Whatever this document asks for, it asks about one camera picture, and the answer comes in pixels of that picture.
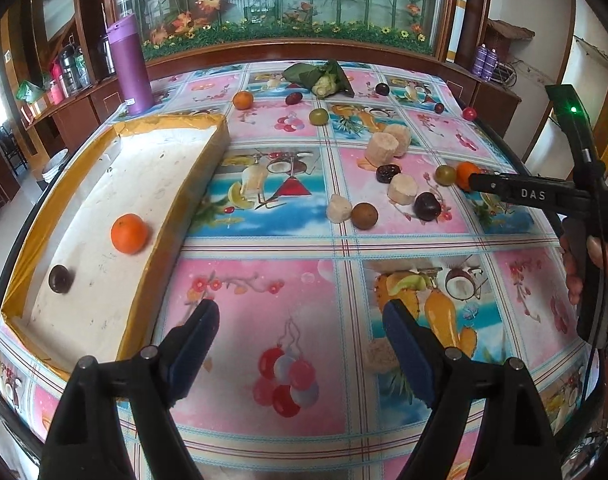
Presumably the white foam box yellow tape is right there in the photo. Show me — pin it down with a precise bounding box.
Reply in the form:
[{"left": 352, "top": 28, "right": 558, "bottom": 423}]
[{"left": 1, "top": 112, "right": 231, "bottom": 383}]

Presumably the green bag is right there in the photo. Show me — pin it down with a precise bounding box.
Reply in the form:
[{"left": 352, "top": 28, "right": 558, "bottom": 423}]
[{"left": 16, "top": 80, "right": 43, "bottom": 106}]

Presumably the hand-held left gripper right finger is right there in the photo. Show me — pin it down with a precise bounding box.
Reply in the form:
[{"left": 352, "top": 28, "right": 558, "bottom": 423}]
[{"left": 382, "top": 300, "right": 565, "bottom": 480}]

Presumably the brown round fruit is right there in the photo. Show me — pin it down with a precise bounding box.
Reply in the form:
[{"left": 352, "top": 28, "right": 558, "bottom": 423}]
[{"left": 352, "top": 202, "right": 380, "bottom": 231}]

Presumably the fruit printed tablecloth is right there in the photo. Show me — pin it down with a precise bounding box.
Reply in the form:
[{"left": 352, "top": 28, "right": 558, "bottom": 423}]
[{"left": 0, "top": 60, "right": 608, "bottom": 480}]

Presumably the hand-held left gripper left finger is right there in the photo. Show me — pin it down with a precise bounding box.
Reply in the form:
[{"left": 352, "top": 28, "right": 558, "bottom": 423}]
[{"left": 38, "top": 299, "right": 221, "bottom": 480}]

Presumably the beige foam cylinder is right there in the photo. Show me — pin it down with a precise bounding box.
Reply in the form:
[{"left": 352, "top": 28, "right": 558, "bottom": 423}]
[
  {"left": 387, "top": 173, "right": 417, "bottom": 206},
  {"left": 384, "top": 124, "right": 411, "bottom": 156},
  {"left": 365, "top": 132, "right": 401, "bottom": 167},
  {"left": 326, "top": 194, "right": 353, "bottom": 224}
]

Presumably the bamboo decorated glass panel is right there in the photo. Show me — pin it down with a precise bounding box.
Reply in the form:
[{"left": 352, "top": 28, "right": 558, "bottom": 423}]
[{"left": 114, "top": 0, "right": 455, "bottom": 57}]

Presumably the dark thermos bottle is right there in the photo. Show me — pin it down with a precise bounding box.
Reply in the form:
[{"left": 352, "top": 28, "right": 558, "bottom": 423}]
[{"left": 60, "top": 50, "right": 80, "bottom": 96}]

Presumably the stack of white plates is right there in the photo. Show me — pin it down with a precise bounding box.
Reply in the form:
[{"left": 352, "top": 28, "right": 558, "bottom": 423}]
[{"left": 41, "top": 149, "right": 70, "bottom": 183}]

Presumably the purple tall bottle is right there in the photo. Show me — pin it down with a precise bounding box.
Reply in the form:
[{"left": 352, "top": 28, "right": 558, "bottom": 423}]
[{"left": 106, "top": 14, "right": 155, "bottom": 116}]

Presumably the leafy green vegetable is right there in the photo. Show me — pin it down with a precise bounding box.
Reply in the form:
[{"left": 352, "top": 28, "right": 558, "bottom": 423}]
[{"left": 282, "top": 60, "right": 355, "bottom": 100}]

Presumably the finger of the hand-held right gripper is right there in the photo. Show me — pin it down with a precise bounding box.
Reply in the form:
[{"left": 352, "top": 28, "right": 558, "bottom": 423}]
[{"left": 467, "top": 172, "right": 592, "bottom": 217}]

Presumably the person's right hand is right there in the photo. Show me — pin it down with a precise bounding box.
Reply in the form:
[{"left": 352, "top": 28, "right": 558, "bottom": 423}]
[{"left": 558, "top": 217, "right": 608, "bottom": 307}]

